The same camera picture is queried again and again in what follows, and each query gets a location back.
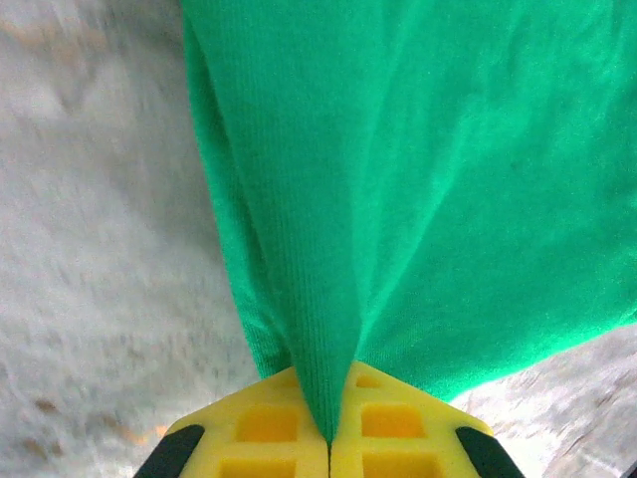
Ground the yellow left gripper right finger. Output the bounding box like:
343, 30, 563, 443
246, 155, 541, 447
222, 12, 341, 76
330, 361, 524, 478

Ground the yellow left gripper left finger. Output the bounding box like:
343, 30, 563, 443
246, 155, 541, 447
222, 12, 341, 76
133, 367, 330, 478

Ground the green t-shirt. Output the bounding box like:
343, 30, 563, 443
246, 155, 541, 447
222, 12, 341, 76
181, 0, 637, 447

